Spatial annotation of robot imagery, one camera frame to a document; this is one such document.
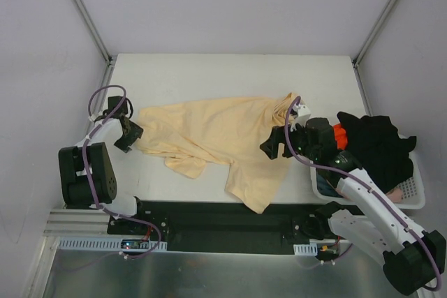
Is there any cream yellow t shirt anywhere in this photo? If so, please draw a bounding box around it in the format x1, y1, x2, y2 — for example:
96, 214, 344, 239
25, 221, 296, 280
136, 93, 296, 214

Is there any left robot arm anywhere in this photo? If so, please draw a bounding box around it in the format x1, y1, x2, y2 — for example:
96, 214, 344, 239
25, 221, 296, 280
58, 96, 148, 234

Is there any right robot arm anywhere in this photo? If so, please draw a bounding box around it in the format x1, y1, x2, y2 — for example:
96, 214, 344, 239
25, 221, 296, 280
260, 118, 446, 295

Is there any orange t shirt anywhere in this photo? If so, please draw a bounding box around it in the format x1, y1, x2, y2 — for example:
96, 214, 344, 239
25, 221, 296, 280
332, 124, 348, 150

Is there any blue garment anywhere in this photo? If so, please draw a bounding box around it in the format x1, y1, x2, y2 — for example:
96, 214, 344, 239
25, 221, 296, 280
316, 174, 342, 198

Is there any black t shirt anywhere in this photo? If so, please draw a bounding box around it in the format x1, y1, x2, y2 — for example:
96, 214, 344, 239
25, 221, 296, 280
337, 112, 417, 193

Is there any pink garment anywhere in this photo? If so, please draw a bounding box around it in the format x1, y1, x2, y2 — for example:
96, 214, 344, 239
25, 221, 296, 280
386, 188, 403, 203

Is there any white laundry basket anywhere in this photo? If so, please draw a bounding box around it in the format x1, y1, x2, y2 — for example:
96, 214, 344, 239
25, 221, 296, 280
310, 150, 425, 210

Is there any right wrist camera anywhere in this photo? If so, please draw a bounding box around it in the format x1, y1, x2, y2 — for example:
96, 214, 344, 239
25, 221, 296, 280
291, 103, 312, 126

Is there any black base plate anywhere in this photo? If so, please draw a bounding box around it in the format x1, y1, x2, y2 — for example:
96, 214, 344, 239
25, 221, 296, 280
105, 201, 337, 255

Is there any right white cable duct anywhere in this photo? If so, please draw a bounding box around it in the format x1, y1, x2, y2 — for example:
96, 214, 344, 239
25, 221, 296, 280
293, 243, 318, 257

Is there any white cable duct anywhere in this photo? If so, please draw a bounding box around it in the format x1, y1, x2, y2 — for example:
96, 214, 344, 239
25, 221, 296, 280
293, 243, 318, 257
58, 237, 168, 253

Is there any left white cable duct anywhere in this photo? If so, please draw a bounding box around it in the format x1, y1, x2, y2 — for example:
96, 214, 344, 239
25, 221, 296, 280
58, 237, 168, 253

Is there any left aluminium frame post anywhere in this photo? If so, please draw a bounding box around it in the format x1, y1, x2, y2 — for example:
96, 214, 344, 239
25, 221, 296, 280
71, 0, 114, 66

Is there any aluminium frame post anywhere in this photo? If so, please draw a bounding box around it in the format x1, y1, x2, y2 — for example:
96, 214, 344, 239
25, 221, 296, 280
351, 0, 422, 67
71, 0, 114, 66

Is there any right aluminium frame post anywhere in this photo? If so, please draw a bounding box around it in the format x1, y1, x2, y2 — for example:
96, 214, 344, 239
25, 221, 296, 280
351, 0, 422, 67

